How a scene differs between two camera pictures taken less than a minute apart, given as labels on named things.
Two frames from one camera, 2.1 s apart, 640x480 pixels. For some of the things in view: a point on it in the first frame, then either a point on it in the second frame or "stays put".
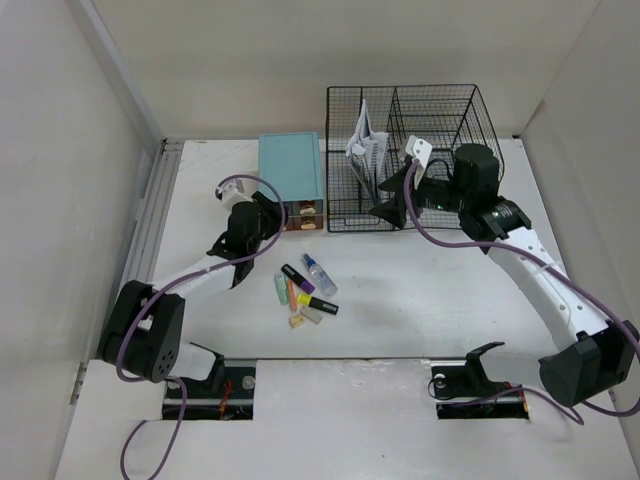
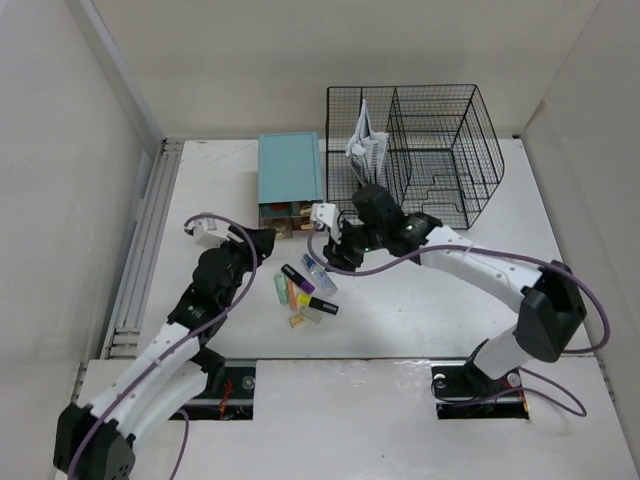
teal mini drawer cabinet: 291,163 stays put
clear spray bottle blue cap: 329,287 stays put
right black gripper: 394,211 -> 336,253
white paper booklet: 367,154 stays put
